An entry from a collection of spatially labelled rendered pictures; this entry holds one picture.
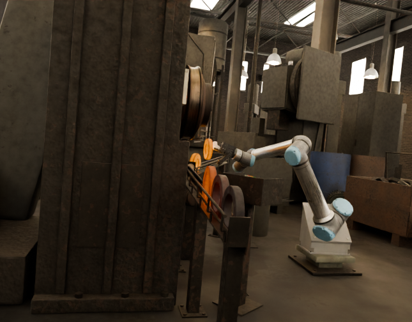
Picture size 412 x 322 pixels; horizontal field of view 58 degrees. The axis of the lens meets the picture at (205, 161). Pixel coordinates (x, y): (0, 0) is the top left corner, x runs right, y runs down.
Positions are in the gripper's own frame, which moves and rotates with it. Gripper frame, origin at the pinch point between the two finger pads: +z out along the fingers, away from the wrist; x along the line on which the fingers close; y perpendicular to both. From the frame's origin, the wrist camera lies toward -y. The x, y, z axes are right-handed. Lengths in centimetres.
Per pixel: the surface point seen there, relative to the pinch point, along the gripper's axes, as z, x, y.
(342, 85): -393, -557, 301
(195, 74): 34, 43, 34
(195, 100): 29, 50, 19
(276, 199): -24, 85, -18
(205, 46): 0, -229, 139
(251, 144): -146, -330, 53
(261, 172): -120, -179, 7
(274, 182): -19, 87, -10
